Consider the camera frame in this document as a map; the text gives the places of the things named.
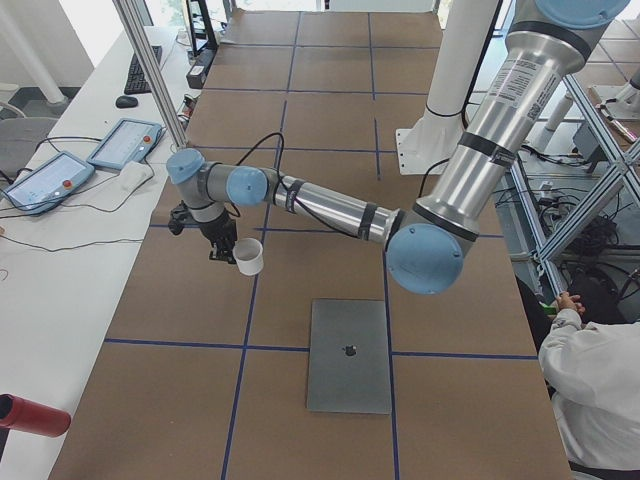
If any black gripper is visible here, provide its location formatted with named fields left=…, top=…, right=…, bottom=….
left=198, top=213, right=237, bottom=264

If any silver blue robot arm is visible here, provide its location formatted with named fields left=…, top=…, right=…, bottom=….
left=166, top=1, right=625, bottom=295

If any white crumpled cloth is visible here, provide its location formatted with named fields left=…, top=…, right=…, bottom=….
left=118, top=161, right=153, bottom=192

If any far blue teach pendant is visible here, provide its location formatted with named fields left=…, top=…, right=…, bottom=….
left=87, top=118, right=163, bottom=170

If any blue teach pendant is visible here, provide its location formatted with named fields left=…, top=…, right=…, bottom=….
left=87, top=118, right=163, bottom=170
left=2, top=151, right=95, bottom=215

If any black box device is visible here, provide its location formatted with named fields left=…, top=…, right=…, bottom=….
left=186, top=49, right=216, bottom=90

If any near blue teach pendant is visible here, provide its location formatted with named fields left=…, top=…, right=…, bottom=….
left=2, top=151, right=95, bottom=215

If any black computer mouse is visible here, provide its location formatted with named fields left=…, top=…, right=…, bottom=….
left=115, top=95, right=139, bottom=109

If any black keyboard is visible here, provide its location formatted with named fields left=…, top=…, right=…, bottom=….
left=123, top=54, right=151, bottom=95

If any red cylinder bottle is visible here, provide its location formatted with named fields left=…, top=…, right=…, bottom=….
left=1, top=394, right=71, bottom=438

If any person in white shirt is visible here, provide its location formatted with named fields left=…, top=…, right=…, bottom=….
left=517, top=275, right=639, bottom=479

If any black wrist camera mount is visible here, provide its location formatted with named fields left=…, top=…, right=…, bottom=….
left=167, top=201, right=194, bottom=236

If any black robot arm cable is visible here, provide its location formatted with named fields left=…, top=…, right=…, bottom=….
left=227, top=132, right=454, bottom=236

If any aluminium frame post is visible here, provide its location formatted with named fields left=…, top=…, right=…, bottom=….
left=113, top=0, right=187, bottom=150

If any white camera mast pedestal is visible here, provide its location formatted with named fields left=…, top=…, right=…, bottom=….
left=396, top=0, right=502, bottom=175

